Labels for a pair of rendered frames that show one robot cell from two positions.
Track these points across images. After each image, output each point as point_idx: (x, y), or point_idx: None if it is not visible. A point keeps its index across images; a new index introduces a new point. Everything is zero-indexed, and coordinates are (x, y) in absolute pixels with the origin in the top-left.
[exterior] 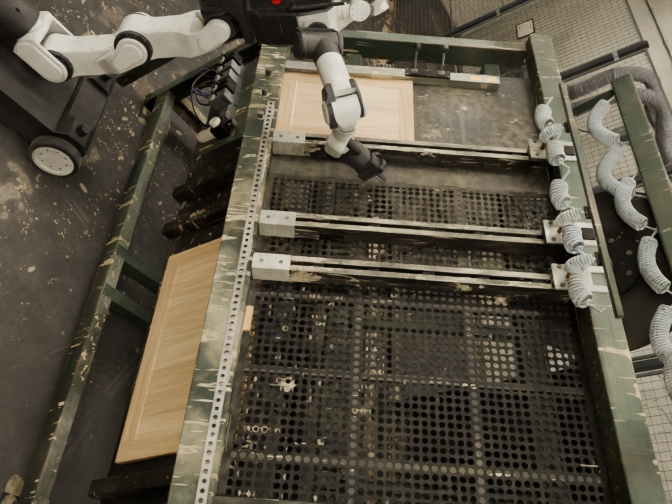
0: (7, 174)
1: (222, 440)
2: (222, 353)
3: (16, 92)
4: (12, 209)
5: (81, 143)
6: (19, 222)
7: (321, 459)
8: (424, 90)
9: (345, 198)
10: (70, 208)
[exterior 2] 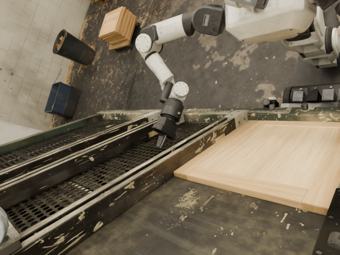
0: (278, 93)
1: (110, 114)
2: (132, 111)
3: (302, 62)
4: (262, 102)
5: (291, 96)
6: (258, 107)
7: (81, 129)
8: (305, 228)
9: (169, 141)
10: None
